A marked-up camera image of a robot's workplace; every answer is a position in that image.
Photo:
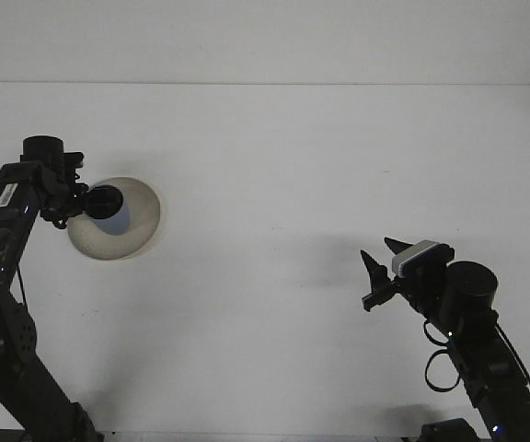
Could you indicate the pale round plate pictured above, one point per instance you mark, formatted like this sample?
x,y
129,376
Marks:
x,y
141,230

